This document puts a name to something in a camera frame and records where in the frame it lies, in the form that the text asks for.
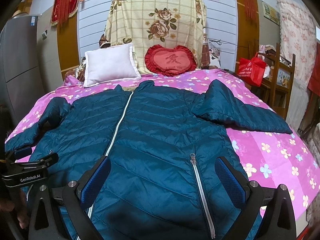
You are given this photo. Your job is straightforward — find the cream floral sheet on headboard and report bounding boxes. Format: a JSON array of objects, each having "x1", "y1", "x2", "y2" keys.
[{"x1": 99, "y1": 0, "x2": 206, "y2": 74}]

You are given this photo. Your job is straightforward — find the red tasselled wall hanging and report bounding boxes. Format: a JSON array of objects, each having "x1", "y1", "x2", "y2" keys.
[{"x1": 50, "y1": 0, "x2": 85, "y2": 27}]

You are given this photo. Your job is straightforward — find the pink floral quilt hanging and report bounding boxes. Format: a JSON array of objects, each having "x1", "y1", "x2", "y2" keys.
[{"x1": 277, "y1": 0, "x2": 317, "y2": 85}]

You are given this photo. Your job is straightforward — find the red shopping bag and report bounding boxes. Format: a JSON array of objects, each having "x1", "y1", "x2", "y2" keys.
[{"x1": 236, "y1": 53, "x2": 266, "y2": 87}]

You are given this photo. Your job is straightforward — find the pink floral bedspread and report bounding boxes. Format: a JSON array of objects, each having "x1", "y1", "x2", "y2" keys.
[{"x1": 8, "y1": 69, "x2": 319, "y2": 218}]

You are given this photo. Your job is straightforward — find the white pillow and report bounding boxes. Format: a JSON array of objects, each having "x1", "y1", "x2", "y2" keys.
[{"x1": 84, "y1": 43, "x2": 141, "y2": 88}]

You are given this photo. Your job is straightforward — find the wooden chair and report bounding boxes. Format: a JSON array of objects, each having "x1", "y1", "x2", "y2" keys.
[{"x1": 250, "y1": 43, "x2": 296, "y2": 119}]

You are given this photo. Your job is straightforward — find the person's left hand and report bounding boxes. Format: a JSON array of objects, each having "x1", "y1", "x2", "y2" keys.
[{"x1": 1, "y1": 189, "x2": 29, "y2": 229}]

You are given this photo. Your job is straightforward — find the teal quilted down jacket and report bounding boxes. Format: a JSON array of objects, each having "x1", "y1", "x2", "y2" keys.
[{"x1": 5, "y1": 80, "x2": 291, "y2": 239}]

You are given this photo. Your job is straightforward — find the red heart-shaped cushion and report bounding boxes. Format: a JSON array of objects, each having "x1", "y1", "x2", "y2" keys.
[{"x1": 144, "y1": 45, "x2": 197, "y2": 76}]

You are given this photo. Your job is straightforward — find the red tassel ornament right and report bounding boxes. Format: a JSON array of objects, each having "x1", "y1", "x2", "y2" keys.
[{"x1": 244, "y1": 0, "x2": 257, "y2": 23}]

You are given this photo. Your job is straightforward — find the grey refrigerator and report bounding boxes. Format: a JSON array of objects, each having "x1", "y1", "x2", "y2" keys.
[{"x1": 0, "y1": 14, "x2": 45, "y2": 125}]

